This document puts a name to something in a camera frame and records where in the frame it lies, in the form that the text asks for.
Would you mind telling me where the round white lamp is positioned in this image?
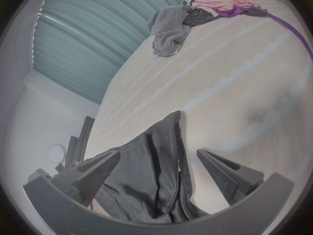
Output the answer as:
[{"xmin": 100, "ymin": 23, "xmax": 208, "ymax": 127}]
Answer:
[{"xmin": 47, "ymin": 144, "xmax": 66, "ymax": 164}]

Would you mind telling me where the grey garment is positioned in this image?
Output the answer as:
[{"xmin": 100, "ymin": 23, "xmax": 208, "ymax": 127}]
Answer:
[{"xmin": 147, "ymin": 5, "xmax": 192, "ymax": 57}]

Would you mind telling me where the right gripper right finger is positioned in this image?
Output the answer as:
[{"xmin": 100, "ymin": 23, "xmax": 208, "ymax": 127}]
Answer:
[{"xmin": 196, "ymin": 149, "xmax": 264, "ymax": 203}]

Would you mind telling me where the black T-shirt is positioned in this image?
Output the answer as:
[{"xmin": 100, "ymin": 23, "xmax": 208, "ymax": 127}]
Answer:
[{"xmin": 84, "ymin": 110, "xmax": 211, "ymax": 225}]

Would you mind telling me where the pile of clothes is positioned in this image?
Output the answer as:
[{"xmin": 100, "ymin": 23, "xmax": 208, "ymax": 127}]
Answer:
[{"xmin": 182, "ymin": 0, "xmax": 313, "ymax": 58}]

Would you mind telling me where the blue-green curtain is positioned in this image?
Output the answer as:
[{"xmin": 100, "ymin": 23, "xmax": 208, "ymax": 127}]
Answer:
[
  {"xmin": 32, "ymin": 12, "xmax": 125, "ymax": 105},
  {"xmin": 40, "ymin": 0, "xmax": 191, "ymax": 64}
]

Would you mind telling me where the bed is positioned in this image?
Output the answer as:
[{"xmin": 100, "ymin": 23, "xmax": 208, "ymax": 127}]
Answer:
[{"xmin": 83, "ymin": 0, "xmax": 313, "ymax": 223}]

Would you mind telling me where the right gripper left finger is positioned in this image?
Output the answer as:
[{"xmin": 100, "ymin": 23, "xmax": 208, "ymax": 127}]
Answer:
[{"xmin": 52, "ymin": 150, "xmax": 121, "ymax": 204}]

